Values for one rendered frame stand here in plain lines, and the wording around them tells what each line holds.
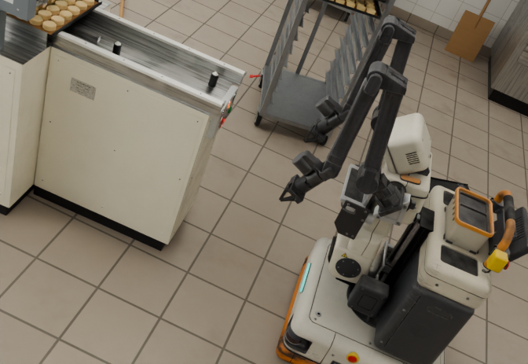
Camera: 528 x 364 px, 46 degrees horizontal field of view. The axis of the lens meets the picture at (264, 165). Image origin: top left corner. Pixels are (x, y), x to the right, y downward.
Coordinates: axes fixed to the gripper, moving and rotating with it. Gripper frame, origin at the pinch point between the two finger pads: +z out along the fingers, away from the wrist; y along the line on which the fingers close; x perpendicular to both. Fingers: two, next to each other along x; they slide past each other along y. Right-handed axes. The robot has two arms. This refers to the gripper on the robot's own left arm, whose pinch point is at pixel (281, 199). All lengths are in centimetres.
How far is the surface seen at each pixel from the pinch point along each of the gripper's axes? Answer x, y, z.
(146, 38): -76, -51, 27
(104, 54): -82, -22, 28
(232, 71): -42, -51, 7
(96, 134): -62, -22, 60
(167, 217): -14, -22, 66
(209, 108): -39.7, -22.4, 10.0
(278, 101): 6, -172, 65
